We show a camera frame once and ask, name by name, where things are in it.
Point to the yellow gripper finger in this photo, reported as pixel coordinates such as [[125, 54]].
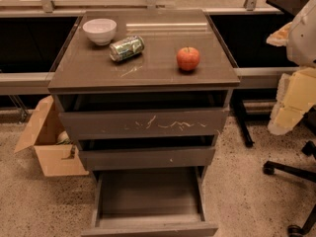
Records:
[[295, 96], [279, 37]]

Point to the red apple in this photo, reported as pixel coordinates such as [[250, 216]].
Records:
[[188, 58]]

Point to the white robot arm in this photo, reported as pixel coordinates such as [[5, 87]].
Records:
[[296, 93]]

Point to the grey drawer cabinet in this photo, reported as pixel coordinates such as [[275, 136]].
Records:
[[88, 69]]

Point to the top drawer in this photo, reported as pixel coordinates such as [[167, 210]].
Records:
[[129, 115]]

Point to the open bottom drawer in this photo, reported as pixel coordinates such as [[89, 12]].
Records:
[[165, 202]]

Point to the middle drawer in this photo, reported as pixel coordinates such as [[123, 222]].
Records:
[[147, 152]]

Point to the black side table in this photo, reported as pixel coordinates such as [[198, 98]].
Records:
[[263, 83]]

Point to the black office chair base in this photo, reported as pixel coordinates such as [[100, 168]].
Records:
[[309, 149]]

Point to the green soda can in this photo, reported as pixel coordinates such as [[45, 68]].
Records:
[[126, 48]]

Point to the white ceramic bowl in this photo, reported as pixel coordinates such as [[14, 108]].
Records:
[[100, 31]]

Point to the round object in box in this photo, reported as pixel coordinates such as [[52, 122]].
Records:
[[63, 138]]

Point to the open cardboard box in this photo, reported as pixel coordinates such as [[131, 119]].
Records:
[[41, 133]]

